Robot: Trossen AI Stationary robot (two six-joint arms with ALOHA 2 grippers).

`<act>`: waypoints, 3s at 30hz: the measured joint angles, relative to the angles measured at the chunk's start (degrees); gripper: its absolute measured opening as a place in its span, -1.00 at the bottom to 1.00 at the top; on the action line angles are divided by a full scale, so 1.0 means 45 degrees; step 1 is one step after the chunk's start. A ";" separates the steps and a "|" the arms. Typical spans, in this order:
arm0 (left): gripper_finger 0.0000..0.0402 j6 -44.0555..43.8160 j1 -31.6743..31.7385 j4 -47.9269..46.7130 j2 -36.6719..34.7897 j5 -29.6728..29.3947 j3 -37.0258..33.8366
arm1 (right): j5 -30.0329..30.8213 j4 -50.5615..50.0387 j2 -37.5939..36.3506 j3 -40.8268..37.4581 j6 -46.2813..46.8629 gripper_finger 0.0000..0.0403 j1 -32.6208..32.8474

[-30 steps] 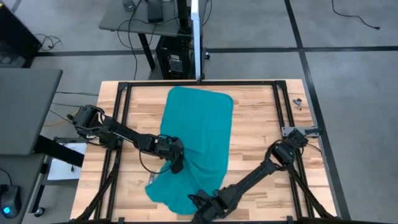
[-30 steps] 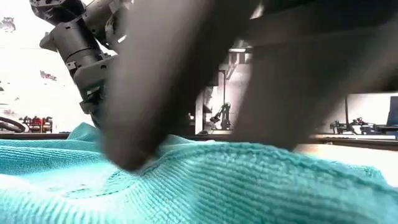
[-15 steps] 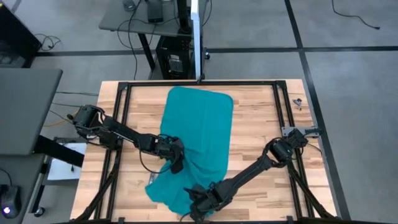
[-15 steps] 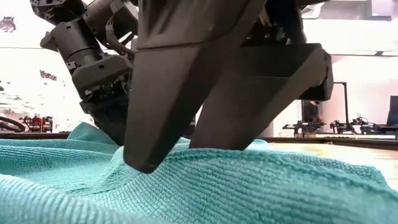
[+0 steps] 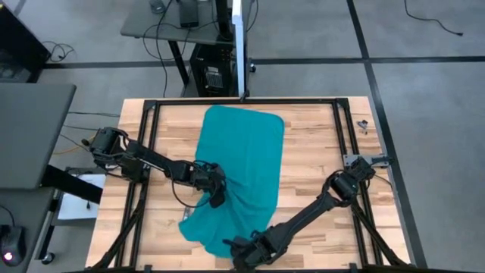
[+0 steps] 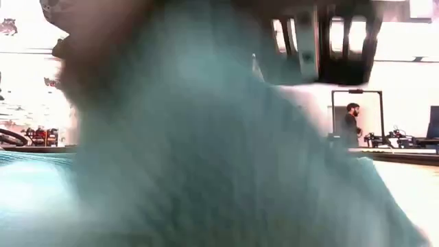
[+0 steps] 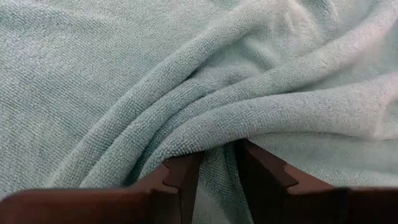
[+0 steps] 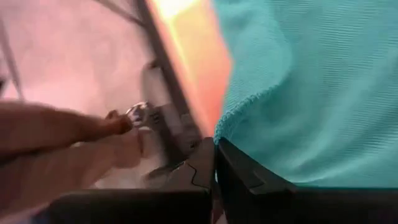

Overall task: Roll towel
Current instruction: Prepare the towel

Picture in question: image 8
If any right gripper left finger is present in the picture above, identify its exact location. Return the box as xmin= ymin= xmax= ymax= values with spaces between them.
xmin=45 ymin=136 xmax=216 ymax=224

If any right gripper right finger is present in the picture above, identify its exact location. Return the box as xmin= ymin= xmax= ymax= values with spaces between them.
xmin=216 ymin=138 xmax=398 ymax=224

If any teal microfibre towel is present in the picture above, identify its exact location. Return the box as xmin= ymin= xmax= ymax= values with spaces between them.
xmin=213 ymin=0 xmax=398 ymax=190

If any person's hand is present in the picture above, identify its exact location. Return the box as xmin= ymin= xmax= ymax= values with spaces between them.
xmin=0 ymin=99 xmax=147 ymax=218

